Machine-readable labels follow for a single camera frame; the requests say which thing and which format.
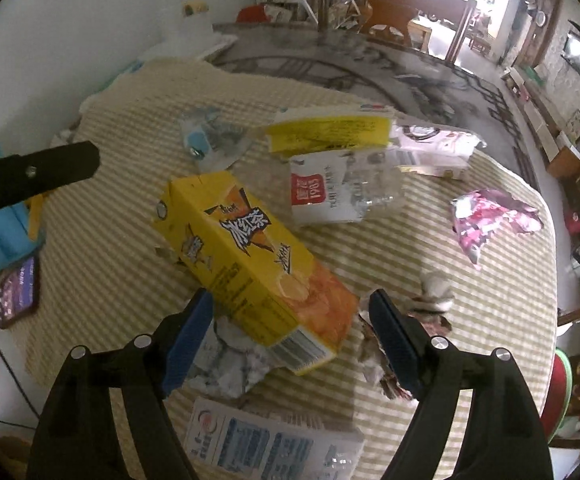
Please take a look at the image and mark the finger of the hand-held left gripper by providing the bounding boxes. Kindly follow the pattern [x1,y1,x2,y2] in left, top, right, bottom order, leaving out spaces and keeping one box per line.
[0,141,101,223]

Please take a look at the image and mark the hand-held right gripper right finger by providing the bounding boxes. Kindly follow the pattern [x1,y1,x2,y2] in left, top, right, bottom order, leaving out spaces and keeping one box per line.
[368,289,555,480]

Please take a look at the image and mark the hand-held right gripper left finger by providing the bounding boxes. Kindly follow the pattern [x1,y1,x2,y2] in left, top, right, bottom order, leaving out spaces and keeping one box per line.
[25,287,214,480]

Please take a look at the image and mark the yellow orange drink carton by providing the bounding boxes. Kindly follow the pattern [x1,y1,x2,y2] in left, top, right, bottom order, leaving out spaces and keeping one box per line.
[152,170,361,376]

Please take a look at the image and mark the pink foil snack wrapper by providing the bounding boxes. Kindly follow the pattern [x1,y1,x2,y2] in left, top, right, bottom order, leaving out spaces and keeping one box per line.
[450,187,543,271]

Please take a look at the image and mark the white red-label bag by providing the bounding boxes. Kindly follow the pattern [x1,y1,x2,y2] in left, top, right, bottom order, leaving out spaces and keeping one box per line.
[290,152,407,228]

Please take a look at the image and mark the red bucket with green rim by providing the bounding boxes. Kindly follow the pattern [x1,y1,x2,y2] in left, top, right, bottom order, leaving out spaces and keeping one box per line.
[540,350,576,441]

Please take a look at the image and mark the crumpled brown pink wrapper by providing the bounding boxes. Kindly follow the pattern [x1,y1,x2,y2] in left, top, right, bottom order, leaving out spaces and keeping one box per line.
[357,305,453,401]

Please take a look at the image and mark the crumpled white paper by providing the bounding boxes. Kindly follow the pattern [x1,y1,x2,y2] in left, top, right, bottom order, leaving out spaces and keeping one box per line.
[190,315,271,401]

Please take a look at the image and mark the crumpled white tissue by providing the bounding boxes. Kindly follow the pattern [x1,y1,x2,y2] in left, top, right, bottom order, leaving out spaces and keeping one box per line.
[417,270,455,311]

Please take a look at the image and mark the light blue folded item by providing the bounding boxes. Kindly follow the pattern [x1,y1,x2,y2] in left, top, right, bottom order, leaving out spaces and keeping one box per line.
[0,195,46,271]

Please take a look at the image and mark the smartphone with dark case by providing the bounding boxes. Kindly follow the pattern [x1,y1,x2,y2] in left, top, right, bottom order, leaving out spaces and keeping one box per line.
[0,255,41,331]

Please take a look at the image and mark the white blue flattened carton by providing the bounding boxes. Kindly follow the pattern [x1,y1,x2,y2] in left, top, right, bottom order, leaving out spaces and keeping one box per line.
[182,397,365,480]

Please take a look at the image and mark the clear plastic bag blue print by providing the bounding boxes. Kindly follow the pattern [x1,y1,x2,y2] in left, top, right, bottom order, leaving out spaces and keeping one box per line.
[179,107,251,171]

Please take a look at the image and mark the white pink printed plastic bag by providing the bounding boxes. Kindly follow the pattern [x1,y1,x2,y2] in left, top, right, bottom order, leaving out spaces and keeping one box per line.
[390,122,485,181]

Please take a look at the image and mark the flattened yellow white carton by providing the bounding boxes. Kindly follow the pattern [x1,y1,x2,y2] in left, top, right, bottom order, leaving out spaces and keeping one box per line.
[265,106,395,161]

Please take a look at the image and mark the red plastic item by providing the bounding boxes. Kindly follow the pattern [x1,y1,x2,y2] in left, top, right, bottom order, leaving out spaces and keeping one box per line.
[235,5,271,24]

